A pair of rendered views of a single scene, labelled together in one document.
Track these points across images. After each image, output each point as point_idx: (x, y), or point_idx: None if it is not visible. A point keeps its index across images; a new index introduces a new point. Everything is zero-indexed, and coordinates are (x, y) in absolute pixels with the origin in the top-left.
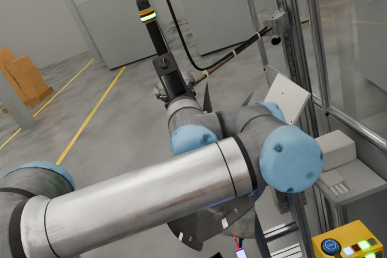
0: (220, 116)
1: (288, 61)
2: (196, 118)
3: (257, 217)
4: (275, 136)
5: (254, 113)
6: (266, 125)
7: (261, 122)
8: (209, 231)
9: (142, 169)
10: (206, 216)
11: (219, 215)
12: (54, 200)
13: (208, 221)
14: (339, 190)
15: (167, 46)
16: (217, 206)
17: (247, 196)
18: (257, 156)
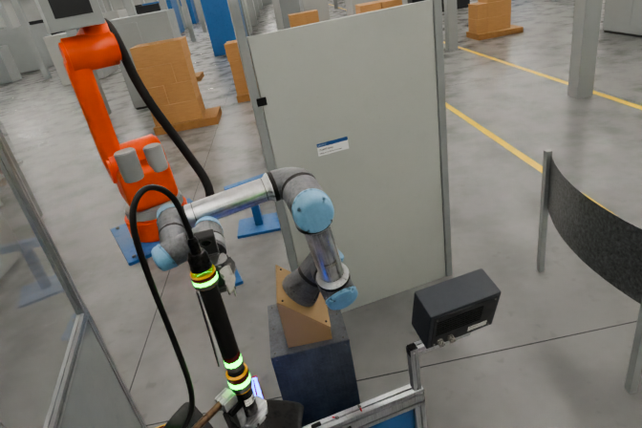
0: (185, 231)
1: None
2: (199, 225)
3: None
4: (168, 205)
5: (167, 229)
6: (168, 213)
7: (168, 218)
8: (285, 404)
9: (224, 194)
10: (287, 419)
11: (269, 415)
12: (259, 181)
13: (284, 414)
14: None
15: (207, 323)
16: (270, 425)
17: (228, 426)
18: None
